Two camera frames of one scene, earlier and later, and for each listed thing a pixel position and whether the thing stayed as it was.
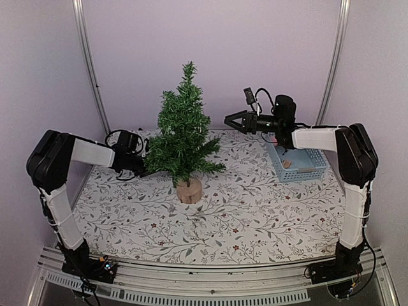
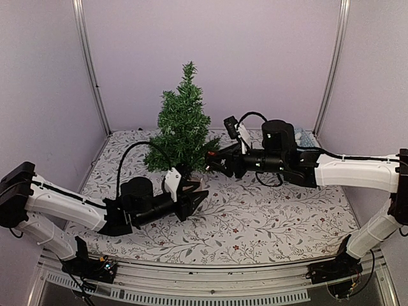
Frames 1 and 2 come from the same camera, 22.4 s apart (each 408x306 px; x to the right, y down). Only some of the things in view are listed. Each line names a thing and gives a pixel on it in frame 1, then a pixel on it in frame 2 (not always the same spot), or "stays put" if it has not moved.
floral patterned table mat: (241, 217) stays put
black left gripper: (137, 173) to (186, 199)
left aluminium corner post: (78, 6) stays put
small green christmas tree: (183, 149) stays put
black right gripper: (249, 122) to (235, 160)
